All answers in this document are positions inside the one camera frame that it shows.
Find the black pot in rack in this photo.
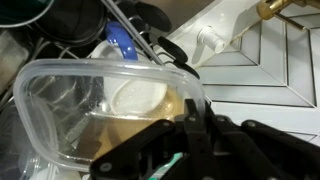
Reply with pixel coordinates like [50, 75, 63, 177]
[31, 0, 107, 47]

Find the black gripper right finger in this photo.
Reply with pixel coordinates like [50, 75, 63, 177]
[203, 108, 320, 180]

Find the gold spring kitchen faucet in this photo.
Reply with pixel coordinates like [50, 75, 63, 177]
[256, 0, 320, 31]

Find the wooden cutting board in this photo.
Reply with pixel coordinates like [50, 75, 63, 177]
[75, 90, 184, 160]

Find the white mug blue handle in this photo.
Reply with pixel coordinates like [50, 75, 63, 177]
[91, 21, 167, 116]

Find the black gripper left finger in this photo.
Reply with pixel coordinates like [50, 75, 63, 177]
[89, 99, 213, 180]

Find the transparent plastic lunch box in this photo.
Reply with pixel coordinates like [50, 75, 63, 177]
[13, 59, 205, 172]

